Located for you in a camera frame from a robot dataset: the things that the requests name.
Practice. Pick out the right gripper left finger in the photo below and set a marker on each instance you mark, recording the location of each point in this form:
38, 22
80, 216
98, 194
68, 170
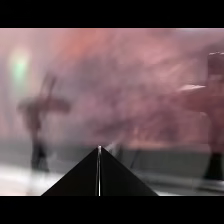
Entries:
83, 180

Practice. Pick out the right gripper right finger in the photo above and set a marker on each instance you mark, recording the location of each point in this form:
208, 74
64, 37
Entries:
120, 180

